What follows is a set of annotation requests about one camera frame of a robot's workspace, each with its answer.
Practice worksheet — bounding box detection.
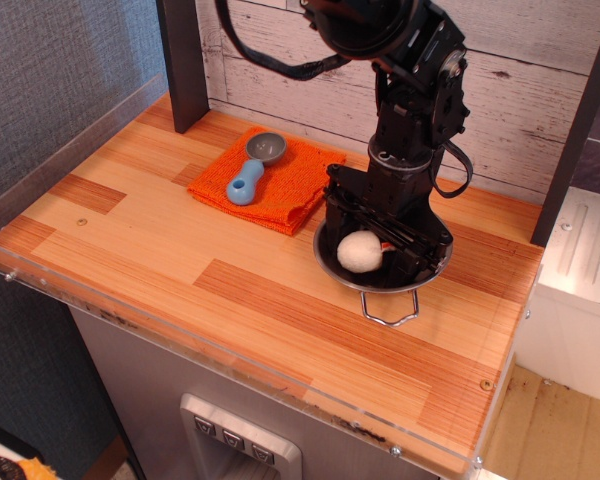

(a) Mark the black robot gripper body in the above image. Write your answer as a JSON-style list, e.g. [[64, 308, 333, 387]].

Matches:
[[324, 149, 453, 248]]

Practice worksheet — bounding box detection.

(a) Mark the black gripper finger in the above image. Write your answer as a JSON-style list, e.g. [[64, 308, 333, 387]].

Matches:
[[325, 199, 360, 250], [381, 244, 441, 288]]

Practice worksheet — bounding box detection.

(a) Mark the stainless steel bowl with handles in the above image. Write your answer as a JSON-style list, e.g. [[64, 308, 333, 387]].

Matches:
[[313, 221, 453, 328]]

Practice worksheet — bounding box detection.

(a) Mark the white plush rice ball brush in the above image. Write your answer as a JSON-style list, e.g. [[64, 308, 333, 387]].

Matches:
[[337, 230, 396, 274]]

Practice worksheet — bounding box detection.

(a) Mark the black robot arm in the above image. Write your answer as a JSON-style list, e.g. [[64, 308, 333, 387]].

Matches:
[[304, 1, 473, 293]]

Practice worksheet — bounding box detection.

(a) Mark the orange knitted cloth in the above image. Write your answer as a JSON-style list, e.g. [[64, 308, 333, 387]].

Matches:
[[187, 127, 346, 235]]

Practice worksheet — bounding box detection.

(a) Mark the blue and grey scoop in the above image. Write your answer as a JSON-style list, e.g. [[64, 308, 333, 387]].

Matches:
[[226, 132, 287, 206]]

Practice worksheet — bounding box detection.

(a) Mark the white plastic cabinet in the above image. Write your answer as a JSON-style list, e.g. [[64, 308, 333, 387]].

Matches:
[[514, 188, 600, 399]]

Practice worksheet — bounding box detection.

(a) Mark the silver cabinet with dispenser panel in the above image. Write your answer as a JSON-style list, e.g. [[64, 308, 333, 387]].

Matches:
[[71, 308, 471, 479]]

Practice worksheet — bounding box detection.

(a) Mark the clear acrylic table guard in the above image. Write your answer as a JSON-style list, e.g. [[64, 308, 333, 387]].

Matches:
[[0, 97, 541, 479]]

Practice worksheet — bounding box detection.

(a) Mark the yellow object bottom left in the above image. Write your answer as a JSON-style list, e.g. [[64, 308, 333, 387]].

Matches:
[[16, 458, 58, 480]]

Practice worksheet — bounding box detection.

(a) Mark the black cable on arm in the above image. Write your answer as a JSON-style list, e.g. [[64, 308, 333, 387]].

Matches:
[[214, 0, 474, 200]]

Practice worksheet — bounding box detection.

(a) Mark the dark right post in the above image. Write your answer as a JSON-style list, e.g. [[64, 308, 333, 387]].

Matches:
[[531, 46, 600, 247]]

